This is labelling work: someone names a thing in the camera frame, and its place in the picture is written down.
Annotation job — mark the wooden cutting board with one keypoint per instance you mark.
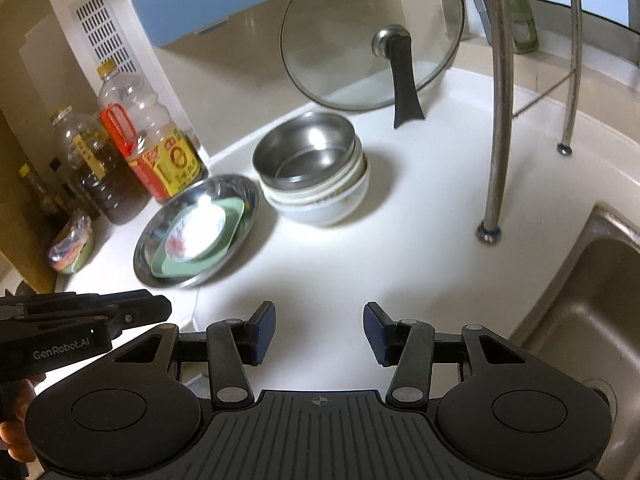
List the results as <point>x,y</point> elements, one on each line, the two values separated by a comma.
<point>12,240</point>

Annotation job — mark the person's left hand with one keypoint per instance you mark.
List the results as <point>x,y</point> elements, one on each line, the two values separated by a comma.
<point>12,440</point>

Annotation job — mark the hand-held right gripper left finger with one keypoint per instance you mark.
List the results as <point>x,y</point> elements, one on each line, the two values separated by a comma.
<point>262,332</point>

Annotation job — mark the glass pot lid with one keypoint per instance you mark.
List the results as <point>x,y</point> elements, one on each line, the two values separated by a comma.
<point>350,60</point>

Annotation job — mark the white floral small plate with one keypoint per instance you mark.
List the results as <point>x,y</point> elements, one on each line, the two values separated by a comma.
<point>195,230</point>

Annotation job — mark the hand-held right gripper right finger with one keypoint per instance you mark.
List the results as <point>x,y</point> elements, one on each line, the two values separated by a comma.
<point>377,332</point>

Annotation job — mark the stainless steel sink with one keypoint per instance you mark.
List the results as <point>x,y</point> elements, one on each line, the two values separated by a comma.
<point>590,310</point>

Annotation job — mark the green plastic utensil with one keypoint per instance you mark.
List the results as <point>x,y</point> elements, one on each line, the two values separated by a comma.
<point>522,20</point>

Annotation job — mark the large dark oil bottle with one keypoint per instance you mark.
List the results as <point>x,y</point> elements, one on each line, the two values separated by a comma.
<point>100,185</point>

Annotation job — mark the stainless steel plate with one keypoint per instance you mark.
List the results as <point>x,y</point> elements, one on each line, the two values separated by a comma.
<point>200,187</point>

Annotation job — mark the metal rack legs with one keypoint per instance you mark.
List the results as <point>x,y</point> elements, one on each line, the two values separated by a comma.
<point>500,110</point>

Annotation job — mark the stainless steel bowl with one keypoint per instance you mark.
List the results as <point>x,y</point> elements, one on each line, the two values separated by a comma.
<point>305,145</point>

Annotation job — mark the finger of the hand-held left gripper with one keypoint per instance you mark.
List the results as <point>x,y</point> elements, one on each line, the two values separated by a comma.
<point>75,299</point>
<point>140,310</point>

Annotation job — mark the black capped dark sauce bottle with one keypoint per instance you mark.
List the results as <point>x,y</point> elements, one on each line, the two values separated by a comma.
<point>60,185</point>

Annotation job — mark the green square plate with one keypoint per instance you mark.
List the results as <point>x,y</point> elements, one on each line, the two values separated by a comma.
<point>232,215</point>

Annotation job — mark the yellow capped dark sauce bottle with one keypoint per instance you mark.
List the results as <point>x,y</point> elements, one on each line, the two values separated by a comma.
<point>35,190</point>

